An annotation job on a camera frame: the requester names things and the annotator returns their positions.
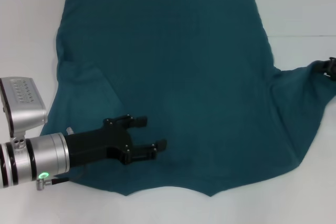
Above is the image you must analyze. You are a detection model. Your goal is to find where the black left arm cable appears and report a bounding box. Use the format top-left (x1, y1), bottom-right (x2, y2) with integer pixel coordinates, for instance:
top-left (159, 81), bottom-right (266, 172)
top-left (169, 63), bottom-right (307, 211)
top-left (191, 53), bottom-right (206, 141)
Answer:
top-left (36, 165), bottom-right (88, 191)

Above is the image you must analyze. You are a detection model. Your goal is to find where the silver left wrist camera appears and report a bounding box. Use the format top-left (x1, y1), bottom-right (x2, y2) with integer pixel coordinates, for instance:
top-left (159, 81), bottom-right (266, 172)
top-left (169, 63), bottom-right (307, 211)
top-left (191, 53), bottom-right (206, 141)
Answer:
top-left (0, 77), bottom-right (49, 138)

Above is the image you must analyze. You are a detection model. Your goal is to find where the teal blue t-shirt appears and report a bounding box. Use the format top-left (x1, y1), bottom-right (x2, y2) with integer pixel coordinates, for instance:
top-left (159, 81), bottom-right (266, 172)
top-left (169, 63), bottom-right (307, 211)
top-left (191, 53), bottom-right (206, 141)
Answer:
top-left (40, 0), bottom-right (336, 198)

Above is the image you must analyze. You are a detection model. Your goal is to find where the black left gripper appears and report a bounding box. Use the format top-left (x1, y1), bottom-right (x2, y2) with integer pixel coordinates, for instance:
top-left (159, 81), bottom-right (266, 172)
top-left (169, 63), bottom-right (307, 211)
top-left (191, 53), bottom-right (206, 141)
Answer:
top-left (64, 114), bottom-right (168, 170)

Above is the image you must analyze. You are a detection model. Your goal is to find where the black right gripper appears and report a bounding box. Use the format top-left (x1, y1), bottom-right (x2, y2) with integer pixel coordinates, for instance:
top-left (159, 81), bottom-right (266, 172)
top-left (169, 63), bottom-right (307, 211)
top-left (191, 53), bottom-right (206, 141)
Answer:
top-left (311, 57), bottom-right (336, 83)

